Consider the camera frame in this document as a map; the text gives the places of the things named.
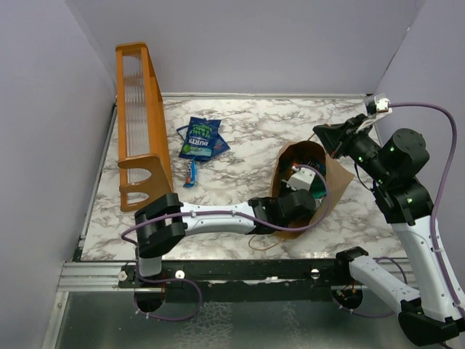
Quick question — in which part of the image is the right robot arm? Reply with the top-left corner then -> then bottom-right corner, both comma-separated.
313,114 -> 464,346

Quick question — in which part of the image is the green snack packet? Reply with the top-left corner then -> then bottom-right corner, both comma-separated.
310,177 -> 326,207

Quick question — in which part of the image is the blue Burts crisps packet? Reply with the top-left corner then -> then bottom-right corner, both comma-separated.
179,117 -> 221,161

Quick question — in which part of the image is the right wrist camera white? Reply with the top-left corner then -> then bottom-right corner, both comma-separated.
364,93 -> 392,119

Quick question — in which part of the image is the brown paper bag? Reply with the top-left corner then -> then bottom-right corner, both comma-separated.
248,140 -> 354,240

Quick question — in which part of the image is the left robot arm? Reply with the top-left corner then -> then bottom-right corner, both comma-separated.
134,189 -> 319,287

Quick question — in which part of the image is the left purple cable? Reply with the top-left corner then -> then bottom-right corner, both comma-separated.
121,165 -> 331,321

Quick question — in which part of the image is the orange wooden rack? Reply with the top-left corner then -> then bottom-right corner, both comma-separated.
116,42 -> 174,212

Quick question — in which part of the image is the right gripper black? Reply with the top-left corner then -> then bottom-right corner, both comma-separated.
315,113 -> 394,184

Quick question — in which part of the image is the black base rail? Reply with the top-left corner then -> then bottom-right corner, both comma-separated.
118,258 -> 360,303

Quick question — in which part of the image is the small blue candy bar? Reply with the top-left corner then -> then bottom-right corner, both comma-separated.
183,159 -> 197,188

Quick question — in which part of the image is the dark blue snack packet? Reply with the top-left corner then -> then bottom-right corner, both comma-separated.
177,125 -> 230,164

